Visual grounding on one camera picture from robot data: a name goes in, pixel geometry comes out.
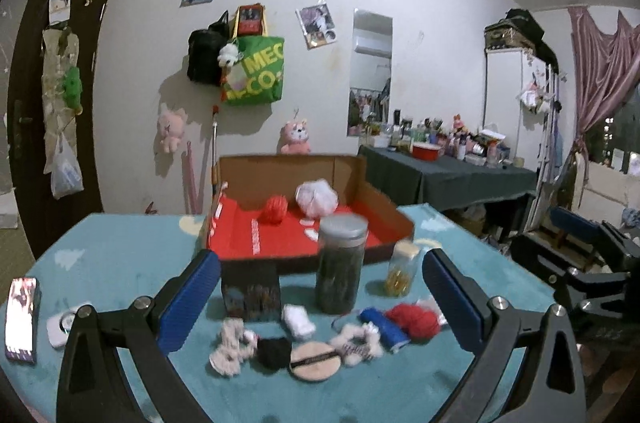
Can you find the photo on door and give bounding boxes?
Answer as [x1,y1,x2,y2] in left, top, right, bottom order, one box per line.
[49,0,73,26]

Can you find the beige powder puff black strap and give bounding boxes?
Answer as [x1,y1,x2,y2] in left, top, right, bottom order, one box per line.
[289,341,344,384]

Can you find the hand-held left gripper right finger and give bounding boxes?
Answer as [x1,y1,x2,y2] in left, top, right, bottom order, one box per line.
[421,247,587,423]

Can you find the pink curtain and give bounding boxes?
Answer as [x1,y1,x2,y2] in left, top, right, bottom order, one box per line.
[567,5,640,184]

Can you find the small white round device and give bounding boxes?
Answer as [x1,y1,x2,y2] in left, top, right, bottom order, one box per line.
[46,303,93,349]

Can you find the glass jar with grey lid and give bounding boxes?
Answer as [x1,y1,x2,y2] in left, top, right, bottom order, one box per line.
[314,214,370,316]

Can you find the blue thread spool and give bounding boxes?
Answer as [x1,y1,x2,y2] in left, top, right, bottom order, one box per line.
[359,307,412,354]

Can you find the beige hanging cloth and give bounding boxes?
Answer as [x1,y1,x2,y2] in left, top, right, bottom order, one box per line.
[41,25,81,154]

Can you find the wall mirror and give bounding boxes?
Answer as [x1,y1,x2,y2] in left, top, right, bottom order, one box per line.
[347,8,394,138]

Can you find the white wardrobe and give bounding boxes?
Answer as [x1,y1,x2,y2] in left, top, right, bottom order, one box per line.
[484,45,561,214]

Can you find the table with dark cloth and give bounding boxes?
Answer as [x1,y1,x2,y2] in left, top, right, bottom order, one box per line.
[357,144,538,224]

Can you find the mop handle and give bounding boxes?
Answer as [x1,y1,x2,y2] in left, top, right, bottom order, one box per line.
[210,103,221,198]

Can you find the red framed picture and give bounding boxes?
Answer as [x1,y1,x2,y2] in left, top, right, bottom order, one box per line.
[232,4,266,38]

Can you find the white plush ornament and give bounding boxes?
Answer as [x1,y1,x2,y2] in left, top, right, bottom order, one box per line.
[520,70,551,114]

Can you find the cream knitted scrunchie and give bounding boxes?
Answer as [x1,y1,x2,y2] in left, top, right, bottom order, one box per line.
[209,319,260,376]

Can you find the white and black fluffy scrunchie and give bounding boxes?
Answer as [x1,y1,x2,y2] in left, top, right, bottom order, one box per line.
[330,322,387,368]

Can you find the printed blue blanket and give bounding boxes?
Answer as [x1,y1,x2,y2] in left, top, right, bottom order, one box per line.
[0,203,566,423]

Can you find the dark wooden door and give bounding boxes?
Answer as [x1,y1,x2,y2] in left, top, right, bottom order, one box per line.
[9,0,113,261]

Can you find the white mesh bath pouf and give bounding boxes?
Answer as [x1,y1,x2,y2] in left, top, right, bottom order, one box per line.
[295,179,339,218]

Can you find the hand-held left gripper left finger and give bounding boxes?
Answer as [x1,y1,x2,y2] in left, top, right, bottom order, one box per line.
[56,249,222,423]

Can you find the smartphone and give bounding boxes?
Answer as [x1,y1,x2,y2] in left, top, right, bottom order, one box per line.
[5,277,41,365]

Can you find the pale pink plush toy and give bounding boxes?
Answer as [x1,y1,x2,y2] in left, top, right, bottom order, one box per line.
[157,105,188,154]

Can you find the small jar with yellow contents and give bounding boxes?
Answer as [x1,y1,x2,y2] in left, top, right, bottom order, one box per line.
[384,240,421,299]

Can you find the red fluffy scrunchie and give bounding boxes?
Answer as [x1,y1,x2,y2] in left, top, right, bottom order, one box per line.
[385,303,442,344]

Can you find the pink sticks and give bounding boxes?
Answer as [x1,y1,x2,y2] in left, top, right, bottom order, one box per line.
[184,140,203,216]

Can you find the pink cat plush toy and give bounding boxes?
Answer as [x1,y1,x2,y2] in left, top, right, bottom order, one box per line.
[279,119,312,154]

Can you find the red yarn ball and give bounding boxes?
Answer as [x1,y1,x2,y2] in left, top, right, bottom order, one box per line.
[258,195,290,225]

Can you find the cardboard box with red lining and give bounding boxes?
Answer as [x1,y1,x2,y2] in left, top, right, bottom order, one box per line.
[202,154,416,275]

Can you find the wall photo poster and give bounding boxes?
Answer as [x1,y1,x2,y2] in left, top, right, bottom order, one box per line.
[295,3,338,50]

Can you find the black yarn pompom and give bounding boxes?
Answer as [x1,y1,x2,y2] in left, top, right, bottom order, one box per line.
[256,337,293,371]

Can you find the dark suitcase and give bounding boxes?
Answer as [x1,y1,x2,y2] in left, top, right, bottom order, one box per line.
[484,8,546,51]

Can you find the green tote bag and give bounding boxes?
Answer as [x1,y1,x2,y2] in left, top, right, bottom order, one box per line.
[221,34,286,106]

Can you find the white plastic bag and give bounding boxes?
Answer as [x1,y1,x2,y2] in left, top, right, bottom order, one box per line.
[50,135,85,200]

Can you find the small dark printed box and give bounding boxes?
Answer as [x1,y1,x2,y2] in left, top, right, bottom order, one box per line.
[220,260,282,323]

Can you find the green plush toy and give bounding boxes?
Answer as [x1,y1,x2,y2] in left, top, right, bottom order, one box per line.
[62,65,83,108]

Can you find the white plush dog charm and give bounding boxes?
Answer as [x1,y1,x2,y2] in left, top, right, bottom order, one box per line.
[217,43,241,68]

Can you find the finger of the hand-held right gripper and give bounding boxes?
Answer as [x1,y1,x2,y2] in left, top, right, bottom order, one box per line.
[548,207,616,249]
[510,233,571,294]

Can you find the black hanging bag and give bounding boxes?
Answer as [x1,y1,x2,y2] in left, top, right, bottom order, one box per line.
[187,10,231,84]

